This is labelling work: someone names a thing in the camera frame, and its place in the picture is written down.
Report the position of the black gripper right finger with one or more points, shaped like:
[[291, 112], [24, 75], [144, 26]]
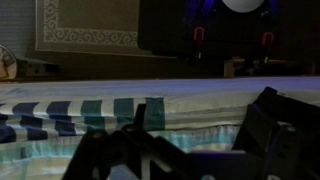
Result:
[[286, 133]]

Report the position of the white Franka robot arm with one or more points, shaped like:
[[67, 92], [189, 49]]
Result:
[[242, 4]]

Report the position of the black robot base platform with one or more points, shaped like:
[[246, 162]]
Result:
[[166, 30]]

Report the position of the red clamp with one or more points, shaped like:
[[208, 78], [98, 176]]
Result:
[[267, 38], [199, 34]]

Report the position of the grey patterned rug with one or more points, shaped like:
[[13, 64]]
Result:
[[90, 26]]

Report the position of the white mattress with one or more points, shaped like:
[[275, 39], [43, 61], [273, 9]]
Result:
[[200, 91]]

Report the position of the grey floor box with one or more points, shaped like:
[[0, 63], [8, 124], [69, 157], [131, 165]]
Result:
[[36, 68]]

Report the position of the blue plaid bed cover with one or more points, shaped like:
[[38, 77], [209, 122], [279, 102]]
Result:
[[100, 133]]

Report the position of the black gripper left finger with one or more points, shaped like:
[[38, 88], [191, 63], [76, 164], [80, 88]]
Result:
[[133, 150]]

